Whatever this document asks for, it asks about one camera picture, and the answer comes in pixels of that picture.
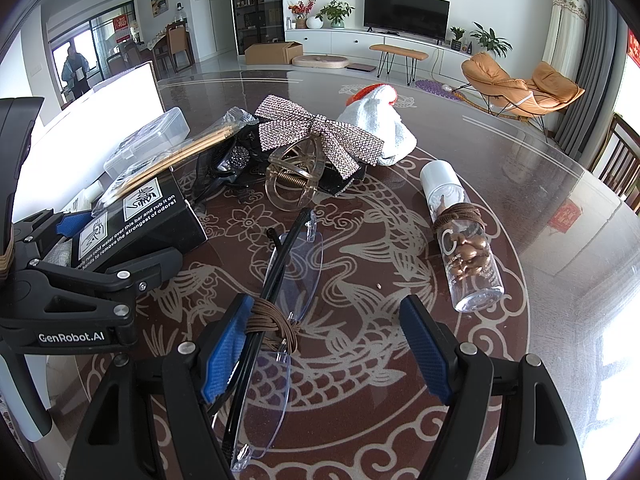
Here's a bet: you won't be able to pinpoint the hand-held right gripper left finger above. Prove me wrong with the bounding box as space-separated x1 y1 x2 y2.
70 294 256 480

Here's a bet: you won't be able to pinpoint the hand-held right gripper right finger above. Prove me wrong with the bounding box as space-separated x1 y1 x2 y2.
398 294 588 480

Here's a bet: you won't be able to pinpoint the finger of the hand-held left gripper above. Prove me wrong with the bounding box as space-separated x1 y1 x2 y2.
27 246 184 311
12 210 108 262

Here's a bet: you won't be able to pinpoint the black printed cardboard box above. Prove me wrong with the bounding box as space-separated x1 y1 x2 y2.
70 175 208 273

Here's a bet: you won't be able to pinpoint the brown hair tie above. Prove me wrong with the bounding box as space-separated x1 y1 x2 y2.
245 300 301 353
431 202 488 233

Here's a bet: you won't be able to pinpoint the rimless eyeglasses black temples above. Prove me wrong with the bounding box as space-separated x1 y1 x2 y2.
220 209 326 472

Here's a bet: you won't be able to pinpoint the bag of cotton swabs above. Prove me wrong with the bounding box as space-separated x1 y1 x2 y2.
92 106 258 206

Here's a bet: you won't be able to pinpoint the white storage container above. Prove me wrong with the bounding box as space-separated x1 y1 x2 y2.
14 60 167 221

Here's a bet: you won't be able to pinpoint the clear bottle brown capsules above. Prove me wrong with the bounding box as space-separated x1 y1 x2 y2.
419 160 506 313

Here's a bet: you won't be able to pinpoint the clear plastic lidded box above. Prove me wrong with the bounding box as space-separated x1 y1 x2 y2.
102 106 191 181

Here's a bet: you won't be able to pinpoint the brown dining chair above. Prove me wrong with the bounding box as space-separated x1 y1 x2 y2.
165 24 195 73

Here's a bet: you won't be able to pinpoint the rhinestone bow hair clip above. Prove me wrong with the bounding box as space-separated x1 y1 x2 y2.
255 94 388 181

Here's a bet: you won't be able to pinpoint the white knit cloth orange trim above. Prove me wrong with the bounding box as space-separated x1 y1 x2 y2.
336 82 418 167

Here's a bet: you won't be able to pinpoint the beige pet bed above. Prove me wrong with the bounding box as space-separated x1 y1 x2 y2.
291 54 352 69

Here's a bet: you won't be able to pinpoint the purple floor mat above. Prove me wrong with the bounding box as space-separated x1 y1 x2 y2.
414 79 456 96

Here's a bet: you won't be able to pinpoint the dark wooden chair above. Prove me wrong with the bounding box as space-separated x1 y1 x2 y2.
587 112 640 211

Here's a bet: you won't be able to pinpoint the dark glass display cabinet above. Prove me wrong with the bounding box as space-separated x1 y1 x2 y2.
228 0 286 56

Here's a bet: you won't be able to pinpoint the orange lounge chair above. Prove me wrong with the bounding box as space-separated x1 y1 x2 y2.
460 51 586 128

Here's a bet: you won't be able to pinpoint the white television cabinet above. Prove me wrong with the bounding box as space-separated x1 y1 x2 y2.
284 26 481 86

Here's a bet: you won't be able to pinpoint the red flower arrangement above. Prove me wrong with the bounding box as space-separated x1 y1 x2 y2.
288 0 317 30

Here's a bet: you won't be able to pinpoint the tan bench black legs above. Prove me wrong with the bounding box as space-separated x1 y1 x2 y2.
369 43 430 86

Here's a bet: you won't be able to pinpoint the green potted plant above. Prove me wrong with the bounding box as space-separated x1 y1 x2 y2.
315 0 356 29

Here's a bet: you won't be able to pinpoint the broad leaf potted plant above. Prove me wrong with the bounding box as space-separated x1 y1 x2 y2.
470 22 513 58

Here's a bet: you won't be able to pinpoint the grey curtain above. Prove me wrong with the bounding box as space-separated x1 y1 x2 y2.
555 0 631 156

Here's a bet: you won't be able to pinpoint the black television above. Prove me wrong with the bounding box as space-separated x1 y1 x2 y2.
363 0 451 43

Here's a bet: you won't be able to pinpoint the white curtain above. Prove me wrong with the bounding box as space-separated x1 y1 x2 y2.
541 0 590 66

